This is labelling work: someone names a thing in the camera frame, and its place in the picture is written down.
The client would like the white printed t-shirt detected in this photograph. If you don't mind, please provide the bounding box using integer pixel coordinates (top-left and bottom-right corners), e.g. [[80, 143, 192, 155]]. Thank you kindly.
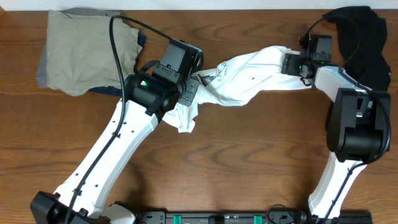
[[162, 45, 307, 133]]

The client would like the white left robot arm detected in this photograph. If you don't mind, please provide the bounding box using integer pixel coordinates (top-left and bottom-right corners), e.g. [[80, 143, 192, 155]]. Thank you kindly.
[[30, 71, 201, 223]]

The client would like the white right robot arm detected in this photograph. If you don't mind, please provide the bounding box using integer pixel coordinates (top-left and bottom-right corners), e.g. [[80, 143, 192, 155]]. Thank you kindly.
[[282, 54, 391, 223]]

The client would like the black logo t-shirt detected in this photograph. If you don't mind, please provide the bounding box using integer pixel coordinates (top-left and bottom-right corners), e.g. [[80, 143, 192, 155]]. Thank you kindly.
[[323, 6, 391, 91]]

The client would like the dark blue folded garment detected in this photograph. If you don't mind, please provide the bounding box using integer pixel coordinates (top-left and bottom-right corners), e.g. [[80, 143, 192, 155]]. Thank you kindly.
[[89, 32, 147, 97]]

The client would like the khaki folded garment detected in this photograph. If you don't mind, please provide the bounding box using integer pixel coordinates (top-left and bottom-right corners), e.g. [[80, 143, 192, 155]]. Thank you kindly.
[[46, 10, 143, 96]]

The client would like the grey folded garment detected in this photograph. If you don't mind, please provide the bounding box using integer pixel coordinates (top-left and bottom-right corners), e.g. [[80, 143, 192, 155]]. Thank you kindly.
[[36, 7, 121, 88]]

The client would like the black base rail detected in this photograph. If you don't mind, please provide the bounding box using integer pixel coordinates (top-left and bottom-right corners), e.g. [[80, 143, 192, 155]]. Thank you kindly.
[[134, 204, 373, 224]]

